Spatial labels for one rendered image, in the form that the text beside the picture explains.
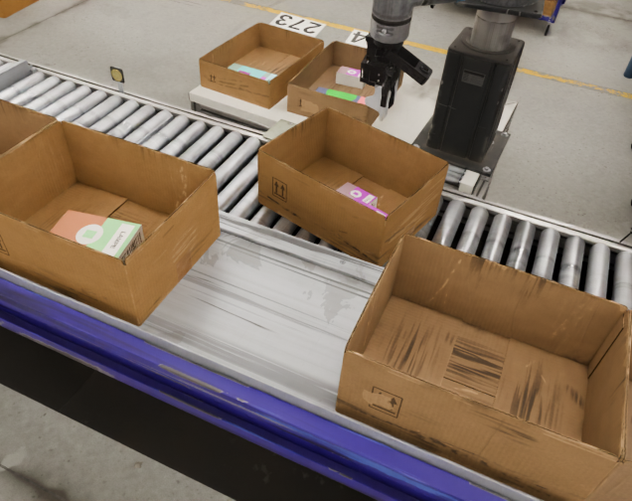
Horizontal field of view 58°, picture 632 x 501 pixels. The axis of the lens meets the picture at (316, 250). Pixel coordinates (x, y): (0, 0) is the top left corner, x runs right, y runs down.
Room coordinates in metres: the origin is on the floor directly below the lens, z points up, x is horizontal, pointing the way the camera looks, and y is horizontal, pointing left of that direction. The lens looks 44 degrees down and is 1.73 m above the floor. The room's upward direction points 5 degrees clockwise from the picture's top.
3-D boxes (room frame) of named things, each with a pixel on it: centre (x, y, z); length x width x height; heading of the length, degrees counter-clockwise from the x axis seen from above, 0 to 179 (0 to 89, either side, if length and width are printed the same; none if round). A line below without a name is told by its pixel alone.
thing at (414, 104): (1.82, -0.10, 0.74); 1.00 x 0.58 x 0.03; 66
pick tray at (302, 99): (1.81, -0.06, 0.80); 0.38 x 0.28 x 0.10; 159
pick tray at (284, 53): (1.92, 0.24, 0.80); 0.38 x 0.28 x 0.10; 155
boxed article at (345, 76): (1.90, -0.08, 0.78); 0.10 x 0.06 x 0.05; 72
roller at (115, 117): (1.45, 0.73, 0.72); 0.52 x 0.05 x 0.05; 159
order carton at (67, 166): (0.85, 0.44, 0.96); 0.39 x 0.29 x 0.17; 69
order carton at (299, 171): (1.21, -0.08, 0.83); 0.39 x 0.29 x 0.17; 55
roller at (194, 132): (1.36, 0.49, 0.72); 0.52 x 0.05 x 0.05; 159
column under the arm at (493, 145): (1.57, -0.43, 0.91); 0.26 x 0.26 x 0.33; 66
